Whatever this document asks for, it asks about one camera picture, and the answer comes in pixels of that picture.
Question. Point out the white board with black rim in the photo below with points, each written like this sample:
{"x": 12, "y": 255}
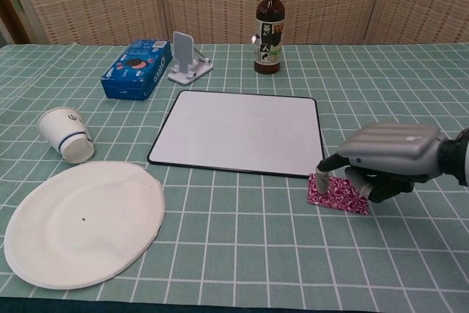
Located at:
{"x": 238, "y": 131}

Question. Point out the pink patterned packet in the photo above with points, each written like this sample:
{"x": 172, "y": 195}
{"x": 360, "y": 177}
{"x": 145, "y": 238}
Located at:
{"x": 340, "y": 197}

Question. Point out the green grid tablecloth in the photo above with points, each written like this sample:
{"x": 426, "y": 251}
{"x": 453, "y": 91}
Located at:
{"x": 256, "y": 236}

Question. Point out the blue Oreo cookie box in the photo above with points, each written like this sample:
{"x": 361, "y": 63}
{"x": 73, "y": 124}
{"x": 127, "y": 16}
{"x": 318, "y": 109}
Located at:
{"x": 135, "y": 69}

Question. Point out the white paper plate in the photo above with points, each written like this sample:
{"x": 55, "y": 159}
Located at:
{"x": 84, "y": 223}

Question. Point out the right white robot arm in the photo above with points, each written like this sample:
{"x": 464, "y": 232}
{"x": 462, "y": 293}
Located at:
{"x": 458, "y": 159}

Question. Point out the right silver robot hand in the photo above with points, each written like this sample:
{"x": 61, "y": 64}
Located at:
{"x": 392, "y": 148}

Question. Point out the dark tea bottle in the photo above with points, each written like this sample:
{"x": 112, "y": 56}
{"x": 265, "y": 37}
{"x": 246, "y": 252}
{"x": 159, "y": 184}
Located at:
{"x": 269, "y": 34}

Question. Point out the bamboo folding screen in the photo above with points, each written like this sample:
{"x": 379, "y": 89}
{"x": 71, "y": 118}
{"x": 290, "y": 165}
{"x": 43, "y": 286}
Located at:
{"x": 91, "y": 1}

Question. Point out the white paper cup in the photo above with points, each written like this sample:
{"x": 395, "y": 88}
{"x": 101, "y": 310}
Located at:
{"x": 60, "y": 129}

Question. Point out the white phone stand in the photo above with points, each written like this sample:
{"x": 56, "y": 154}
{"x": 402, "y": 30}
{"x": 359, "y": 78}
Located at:
{"x": 185, "y": 60}

